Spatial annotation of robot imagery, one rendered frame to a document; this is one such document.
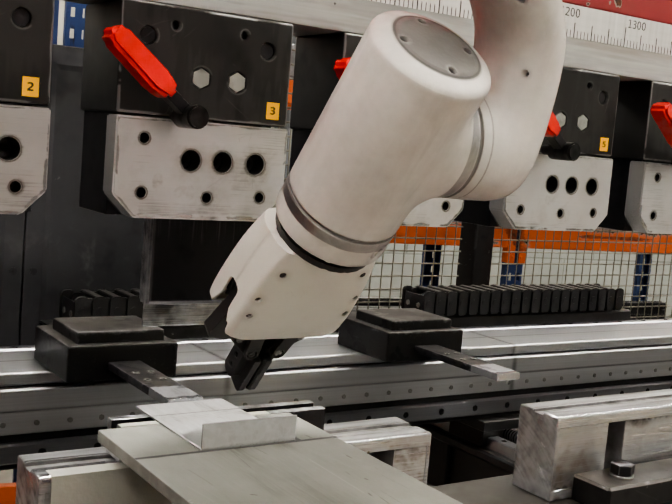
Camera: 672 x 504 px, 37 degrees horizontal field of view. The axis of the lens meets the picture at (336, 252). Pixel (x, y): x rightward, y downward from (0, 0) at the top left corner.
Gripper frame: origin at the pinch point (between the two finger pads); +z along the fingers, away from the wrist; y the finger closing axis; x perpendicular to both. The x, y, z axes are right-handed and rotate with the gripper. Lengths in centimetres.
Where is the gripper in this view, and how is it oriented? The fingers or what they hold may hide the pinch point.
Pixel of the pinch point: (247, 361)
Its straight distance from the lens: 81.0
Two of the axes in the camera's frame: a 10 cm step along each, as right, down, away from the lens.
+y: -8.3, -0.1, -5.5
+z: -4.2, 6.7, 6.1
